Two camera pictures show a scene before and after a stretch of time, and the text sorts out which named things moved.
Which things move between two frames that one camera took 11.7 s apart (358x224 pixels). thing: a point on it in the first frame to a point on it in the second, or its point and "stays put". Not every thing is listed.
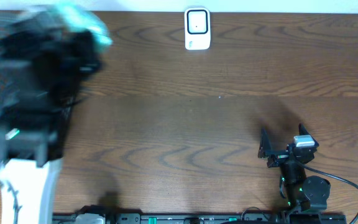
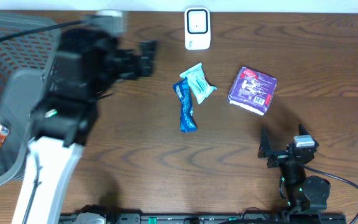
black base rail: [279, 218] stays put
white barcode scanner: [197, 35] stays put
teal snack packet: [76, 18] to [199, 83]
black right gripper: [278, 157] stays put
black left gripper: [81, 66] to [136, 64]
